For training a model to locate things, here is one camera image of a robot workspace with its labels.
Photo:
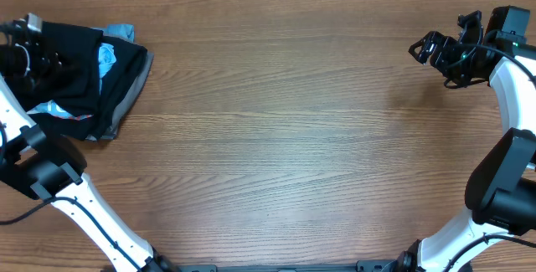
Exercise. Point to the light blue printed t-shirt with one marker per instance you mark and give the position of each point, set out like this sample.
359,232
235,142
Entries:
106,59

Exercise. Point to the black folded garment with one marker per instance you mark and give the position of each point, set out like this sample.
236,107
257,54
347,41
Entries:
130,59

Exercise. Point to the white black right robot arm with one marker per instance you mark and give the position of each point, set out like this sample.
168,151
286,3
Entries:
499,201

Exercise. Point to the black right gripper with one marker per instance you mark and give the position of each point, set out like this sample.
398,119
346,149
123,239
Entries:
445,45

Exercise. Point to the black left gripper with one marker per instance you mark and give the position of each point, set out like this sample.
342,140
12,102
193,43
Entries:
49,59

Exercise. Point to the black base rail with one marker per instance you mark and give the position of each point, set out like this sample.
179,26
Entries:
376,265

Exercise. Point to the grey folded garment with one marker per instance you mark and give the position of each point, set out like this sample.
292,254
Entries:
129,100

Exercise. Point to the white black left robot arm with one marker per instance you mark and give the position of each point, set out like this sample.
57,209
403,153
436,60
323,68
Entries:
47,167

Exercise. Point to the black t-shirt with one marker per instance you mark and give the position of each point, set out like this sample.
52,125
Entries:
67,73

